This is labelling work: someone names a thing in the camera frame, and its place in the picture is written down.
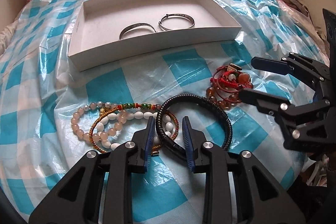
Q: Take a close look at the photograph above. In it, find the gold woven cord bracelet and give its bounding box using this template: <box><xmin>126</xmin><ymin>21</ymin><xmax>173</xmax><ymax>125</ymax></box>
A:
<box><xmin>88</xmin><ymin>101</ymin><xmax>180</xmax><ymax>156</ymax></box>

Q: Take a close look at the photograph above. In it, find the white oval bead bracelet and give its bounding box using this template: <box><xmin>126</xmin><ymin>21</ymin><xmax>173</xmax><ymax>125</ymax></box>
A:
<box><xmin>96</xmin><ymin>110</ymin><xmax>174</xmax><ymax>151</ymax></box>

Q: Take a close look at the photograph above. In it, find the white shallow cardboard box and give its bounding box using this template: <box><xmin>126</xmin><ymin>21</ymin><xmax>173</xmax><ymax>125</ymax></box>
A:
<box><xmin>68</xmin><ymin>0</ymin><xmax>241</xmax><ymax>71</ymax></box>

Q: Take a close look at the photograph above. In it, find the amber bead bracelet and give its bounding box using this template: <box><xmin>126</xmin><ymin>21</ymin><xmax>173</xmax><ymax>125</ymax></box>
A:
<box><xmin>205</xmin><ymin>73</ymin><xmax>254</xmax><ymax>110</ymax></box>

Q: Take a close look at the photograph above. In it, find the red cord bracelet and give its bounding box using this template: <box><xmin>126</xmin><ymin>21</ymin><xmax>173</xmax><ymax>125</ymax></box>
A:
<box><xmin>209</xmin><ymin>63</ymin><xmax>244</xmax><ymax>94</ymax></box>

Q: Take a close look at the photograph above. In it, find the black camera box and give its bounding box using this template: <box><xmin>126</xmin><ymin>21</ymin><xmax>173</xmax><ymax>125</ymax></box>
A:
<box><xmin>322</xmin><ymin>9</ymin><xmax>336</xmax><ymax>56</ymax></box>

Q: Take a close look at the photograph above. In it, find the black braided leather bracelet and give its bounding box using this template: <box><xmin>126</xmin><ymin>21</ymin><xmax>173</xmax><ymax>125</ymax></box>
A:
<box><xmin>155</xmin><ymin>93</ymin><xmax>234</xmax><ymax>160</ymax></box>

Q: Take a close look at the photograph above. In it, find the silver cuff bangle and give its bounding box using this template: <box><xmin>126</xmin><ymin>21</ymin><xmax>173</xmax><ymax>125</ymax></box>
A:
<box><xmin>119</xmin><ymin>22</ymin><xmax>157</xmax><ymax>40</ymax></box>

